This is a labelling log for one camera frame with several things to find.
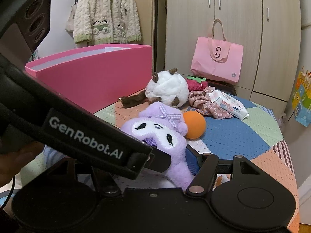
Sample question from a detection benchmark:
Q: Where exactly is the purple plush toy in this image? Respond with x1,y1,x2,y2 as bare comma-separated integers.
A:
121,102,194,190

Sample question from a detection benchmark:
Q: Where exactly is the white wet wipes pack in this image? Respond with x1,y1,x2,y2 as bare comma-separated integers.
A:
209,90,249,120

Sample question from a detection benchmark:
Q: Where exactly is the person's left hand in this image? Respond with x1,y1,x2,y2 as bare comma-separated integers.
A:
0,142,44,187

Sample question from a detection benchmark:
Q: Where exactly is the cream knitted cardigan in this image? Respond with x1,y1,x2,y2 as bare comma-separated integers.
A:
73,0,142,47

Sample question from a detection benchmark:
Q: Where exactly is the white sheep plush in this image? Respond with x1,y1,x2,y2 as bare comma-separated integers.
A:
119,68,189,108

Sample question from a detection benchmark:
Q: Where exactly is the colourful hanging gift bag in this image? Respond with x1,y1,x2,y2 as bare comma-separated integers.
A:
292,66,311,127

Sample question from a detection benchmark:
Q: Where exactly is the pink storage box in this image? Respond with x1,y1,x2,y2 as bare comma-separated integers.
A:
25,44,152,114

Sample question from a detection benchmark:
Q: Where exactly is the pink tote bag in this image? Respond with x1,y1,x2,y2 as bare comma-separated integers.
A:
190,18,244,83

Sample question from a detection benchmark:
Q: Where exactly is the black suitcase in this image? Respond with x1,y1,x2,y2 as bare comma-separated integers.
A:
207,79,237,96

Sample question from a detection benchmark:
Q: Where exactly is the red strawberry plush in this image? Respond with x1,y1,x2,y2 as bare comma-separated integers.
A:
186,76,208,92

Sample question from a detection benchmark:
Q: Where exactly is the orange foam ball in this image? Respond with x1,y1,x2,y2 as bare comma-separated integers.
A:
183,111,206,139

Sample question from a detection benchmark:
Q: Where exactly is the pink floral cloth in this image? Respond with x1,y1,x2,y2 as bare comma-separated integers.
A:
188,86,233,119

